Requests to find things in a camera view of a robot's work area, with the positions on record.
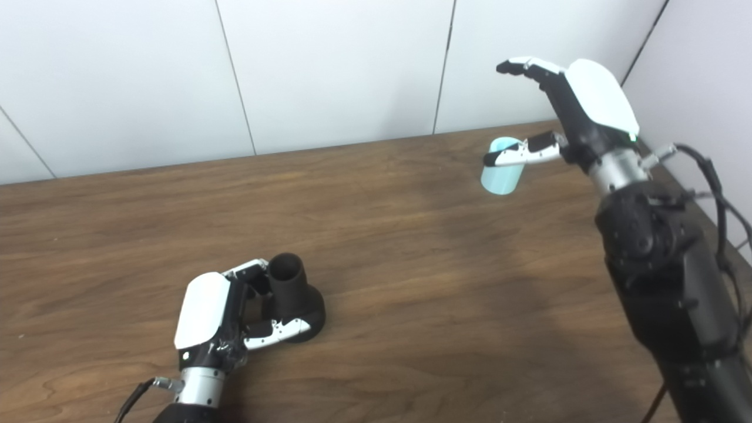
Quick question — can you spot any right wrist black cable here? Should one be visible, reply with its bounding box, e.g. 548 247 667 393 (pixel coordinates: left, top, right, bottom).
642 143 752 283

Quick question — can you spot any light blue cup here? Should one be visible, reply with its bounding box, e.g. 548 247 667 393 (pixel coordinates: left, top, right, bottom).
481 137 525 196

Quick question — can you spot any black nozzle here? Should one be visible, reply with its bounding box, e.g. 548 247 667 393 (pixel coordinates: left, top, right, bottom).
258 253 326 344

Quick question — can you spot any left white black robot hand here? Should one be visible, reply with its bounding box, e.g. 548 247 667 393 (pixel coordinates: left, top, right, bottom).
174 258 312 372

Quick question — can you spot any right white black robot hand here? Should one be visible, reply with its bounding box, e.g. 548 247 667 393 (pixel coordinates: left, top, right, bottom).
483 56 641 174

